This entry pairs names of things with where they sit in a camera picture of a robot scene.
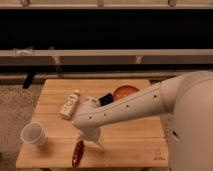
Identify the wooden table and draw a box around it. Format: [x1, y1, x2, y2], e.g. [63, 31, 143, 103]
[16, 79, 168, 169]

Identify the horizontal wooden rail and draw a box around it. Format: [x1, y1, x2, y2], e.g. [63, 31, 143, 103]
[0, 49, 213, 66]

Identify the red pepper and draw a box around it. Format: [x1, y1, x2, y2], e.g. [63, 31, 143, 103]
[72, 141, 84, 168]

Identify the black rectangular phone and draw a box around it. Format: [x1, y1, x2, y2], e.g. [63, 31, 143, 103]
[99, 93, 113, 106]

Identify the orange red bowl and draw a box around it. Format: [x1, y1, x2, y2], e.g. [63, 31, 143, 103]
[113, 85, 138, 101]

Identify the white plastic bottle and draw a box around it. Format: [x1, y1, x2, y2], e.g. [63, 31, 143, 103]
[60, 90, 80, 120]

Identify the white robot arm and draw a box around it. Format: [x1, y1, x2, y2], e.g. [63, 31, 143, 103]
[73, 71, 213, 171]

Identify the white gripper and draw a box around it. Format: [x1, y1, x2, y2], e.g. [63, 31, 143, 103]
[78, 128, 103, 147]

